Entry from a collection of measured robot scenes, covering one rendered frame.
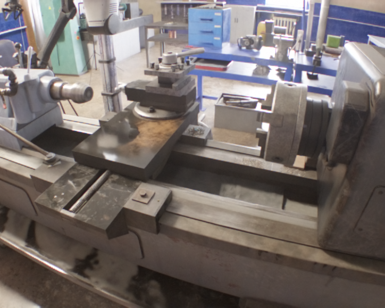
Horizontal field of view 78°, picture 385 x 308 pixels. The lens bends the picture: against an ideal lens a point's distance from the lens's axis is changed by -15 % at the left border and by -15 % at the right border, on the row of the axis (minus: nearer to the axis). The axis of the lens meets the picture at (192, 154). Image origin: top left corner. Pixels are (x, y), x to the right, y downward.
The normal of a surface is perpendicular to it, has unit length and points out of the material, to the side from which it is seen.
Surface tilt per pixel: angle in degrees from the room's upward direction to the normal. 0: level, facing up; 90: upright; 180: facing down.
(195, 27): 90
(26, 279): 0
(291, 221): 48
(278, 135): 79
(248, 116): 90
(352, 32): 90
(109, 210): 0
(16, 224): 0
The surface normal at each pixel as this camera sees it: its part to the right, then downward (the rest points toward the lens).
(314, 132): -0.32, 0.20
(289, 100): -0.19, -0.39
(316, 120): -0.26, -0.12
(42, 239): 0.00, -0.83
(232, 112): -0.29, 0.54
